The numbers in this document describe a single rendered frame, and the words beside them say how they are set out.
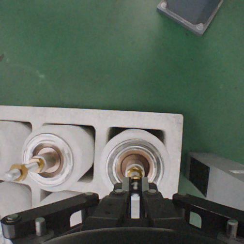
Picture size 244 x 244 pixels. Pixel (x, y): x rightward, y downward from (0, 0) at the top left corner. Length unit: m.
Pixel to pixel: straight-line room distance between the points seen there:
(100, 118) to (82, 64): 0.25
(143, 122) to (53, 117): 0.16
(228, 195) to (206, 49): 0.39
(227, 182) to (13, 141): 0.33
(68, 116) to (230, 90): 0.42
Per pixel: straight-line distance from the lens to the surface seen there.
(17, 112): 0.38
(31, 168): 0.23
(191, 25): 0.57
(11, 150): 0.32
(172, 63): 0.53
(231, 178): 0.30
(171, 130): 0.32
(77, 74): 0.54
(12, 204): 0.37
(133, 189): 0.16
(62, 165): 0.27
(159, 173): 0.25
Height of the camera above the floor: 0.50
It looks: 86 degrees down
